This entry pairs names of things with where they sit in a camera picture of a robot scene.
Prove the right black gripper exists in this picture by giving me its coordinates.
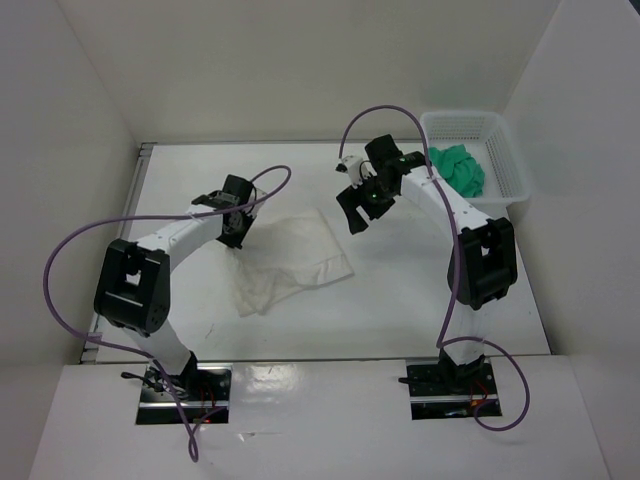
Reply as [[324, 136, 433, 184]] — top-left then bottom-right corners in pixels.
[[336, 171, 396, 234]]

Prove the white tank top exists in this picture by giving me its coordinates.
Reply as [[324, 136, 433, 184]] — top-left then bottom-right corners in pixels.
[[226, 209, 354, 317]]

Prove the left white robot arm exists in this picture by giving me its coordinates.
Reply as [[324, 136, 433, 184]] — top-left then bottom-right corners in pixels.
[[94, 175, 265, 400]]

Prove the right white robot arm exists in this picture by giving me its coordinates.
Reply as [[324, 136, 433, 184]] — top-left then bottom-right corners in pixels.
[[336, 135, 518, 393]]

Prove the green tank top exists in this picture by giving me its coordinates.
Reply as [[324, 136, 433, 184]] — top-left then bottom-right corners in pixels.
[[429, 144, 485, 198]]

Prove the white plastic basket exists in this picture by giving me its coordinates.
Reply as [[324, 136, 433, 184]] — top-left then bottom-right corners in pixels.
[[420, 110, 531, 213]]

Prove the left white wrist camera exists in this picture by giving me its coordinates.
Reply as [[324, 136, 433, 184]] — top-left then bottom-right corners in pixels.
[[245, 188, 266, 218]]

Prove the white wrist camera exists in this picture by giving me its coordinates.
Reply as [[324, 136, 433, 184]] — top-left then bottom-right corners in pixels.
[[335, 155, 372, 188], [245, 188, 266, 218]]

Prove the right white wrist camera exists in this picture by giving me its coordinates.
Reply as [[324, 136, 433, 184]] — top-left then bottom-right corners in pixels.
[[335, 155, 372, 188]]

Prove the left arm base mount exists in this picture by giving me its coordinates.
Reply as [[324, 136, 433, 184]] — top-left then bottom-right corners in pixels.
[[120, 366, 232, 425]]

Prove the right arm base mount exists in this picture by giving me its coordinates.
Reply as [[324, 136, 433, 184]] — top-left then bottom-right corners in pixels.
[[398, 354, 502, 421]]

